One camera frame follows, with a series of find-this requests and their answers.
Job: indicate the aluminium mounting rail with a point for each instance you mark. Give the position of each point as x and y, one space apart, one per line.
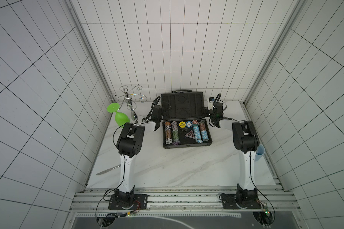
188 199

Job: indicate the triangular red card piece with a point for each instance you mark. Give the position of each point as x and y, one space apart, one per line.
190 134

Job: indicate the light blue mug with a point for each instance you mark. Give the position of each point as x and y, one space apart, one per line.
260 152

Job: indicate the yellow dealer button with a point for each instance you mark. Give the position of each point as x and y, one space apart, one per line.
182 124

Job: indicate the black poker set case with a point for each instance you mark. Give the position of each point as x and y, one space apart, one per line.
184 106

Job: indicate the blue white chip stack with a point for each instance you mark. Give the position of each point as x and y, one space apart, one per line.
197 133

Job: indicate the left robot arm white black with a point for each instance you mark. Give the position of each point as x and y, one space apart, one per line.
129 145

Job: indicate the blue white dealer button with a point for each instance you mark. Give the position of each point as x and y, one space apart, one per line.
189 124

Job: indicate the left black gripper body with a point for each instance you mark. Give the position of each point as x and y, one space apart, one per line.
160 116

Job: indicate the green plastic wine glass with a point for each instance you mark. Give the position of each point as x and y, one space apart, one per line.
120 118

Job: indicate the chrome glass holder stand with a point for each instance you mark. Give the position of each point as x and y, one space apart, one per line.
127 99

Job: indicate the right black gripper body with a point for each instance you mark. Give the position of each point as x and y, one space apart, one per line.
216 112

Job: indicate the red white chip stack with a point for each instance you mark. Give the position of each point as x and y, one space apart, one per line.
168 133

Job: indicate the silver table knife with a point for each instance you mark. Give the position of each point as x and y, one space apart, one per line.
108 170

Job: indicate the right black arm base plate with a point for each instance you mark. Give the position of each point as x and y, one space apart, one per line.
231 202

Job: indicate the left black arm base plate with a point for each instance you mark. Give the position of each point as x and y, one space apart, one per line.
128 202

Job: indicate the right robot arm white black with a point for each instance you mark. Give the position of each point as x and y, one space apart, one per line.
245 140

